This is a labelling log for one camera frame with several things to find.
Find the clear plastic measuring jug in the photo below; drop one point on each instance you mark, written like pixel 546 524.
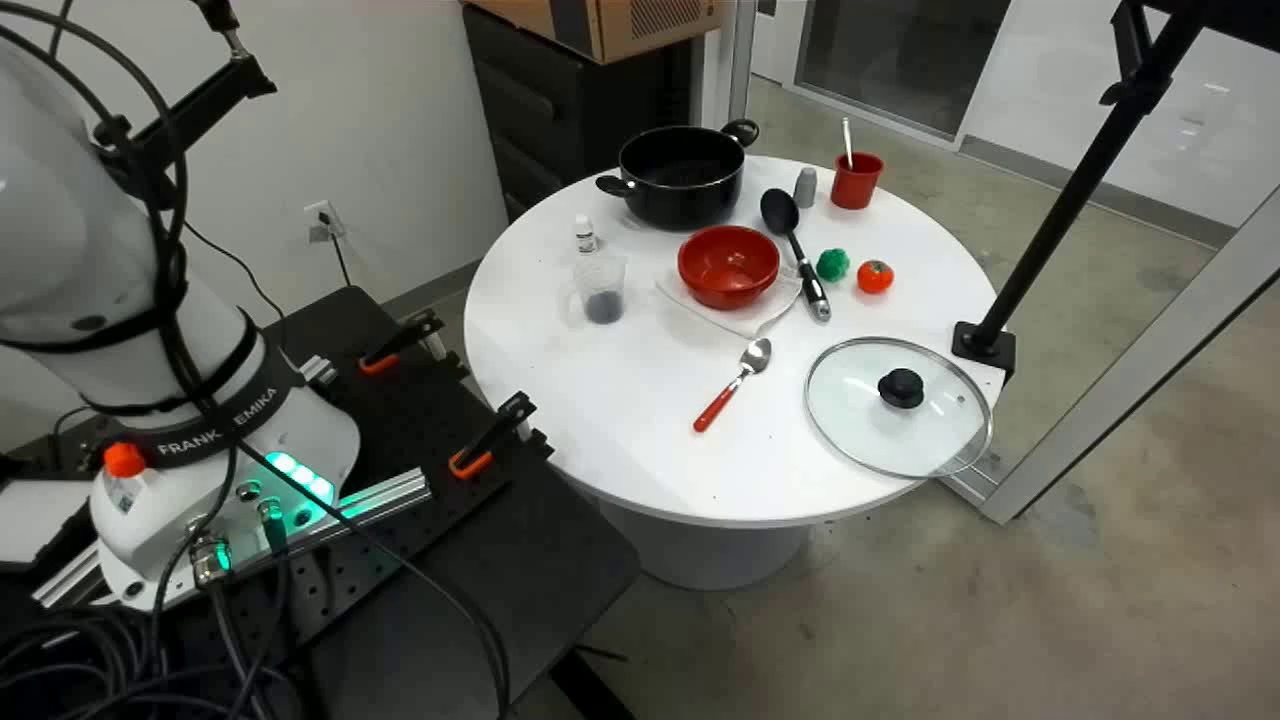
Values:
pixel 602 287

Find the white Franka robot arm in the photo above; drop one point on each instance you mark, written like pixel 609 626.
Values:
pixel 82 243

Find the red bowl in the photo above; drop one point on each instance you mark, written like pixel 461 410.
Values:
pixel 730 267

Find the black cooking pot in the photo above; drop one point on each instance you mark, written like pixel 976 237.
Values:
pixel 682 172

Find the glass pot lid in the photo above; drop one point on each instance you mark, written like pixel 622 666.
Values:
pixel 867 426

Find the white pill bottle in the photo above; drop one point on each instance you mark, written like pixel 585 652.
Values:
pixel 585 243

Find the white napkin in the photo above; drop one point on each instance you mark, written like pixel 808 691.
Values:
pixel 771 317

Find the black ladle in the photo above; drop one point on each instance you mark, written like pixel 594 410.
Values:
pixel 781 209

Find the green toy vegetable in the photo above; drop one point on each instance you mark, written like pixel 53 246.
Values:
pixel 833 267

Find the black perforated mounting table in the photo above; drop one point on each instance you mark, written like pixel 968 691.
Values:
pixel 533 572

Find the grey shaker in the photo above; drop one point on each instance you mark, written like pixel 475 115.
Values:
pixel 804 191

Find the black cabinet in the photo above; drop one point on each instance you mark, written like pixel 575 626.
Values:
pixel 562 105

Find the red mug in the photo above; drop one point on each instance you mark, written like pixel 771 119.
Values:
pixel 859 186

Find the white utensil in mug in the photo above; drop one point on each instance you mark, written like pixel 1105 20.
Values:
pixel 845 142

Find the black tripod stand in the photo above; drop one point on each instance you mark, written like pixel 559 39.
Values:
pixel 1066 202

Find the orange round knob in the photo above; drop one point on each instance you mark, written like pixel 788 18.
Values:
pixel 127 462

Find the aluminium rail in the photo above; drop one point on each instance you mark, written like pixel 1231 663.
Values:
pixel 375 500

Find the white wall outlet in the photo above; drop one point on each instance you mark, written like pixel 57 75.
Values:
pixel 320 221

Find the aluminium partition frame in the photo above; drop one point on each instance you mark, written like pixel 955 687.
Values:
pixel 1135 367

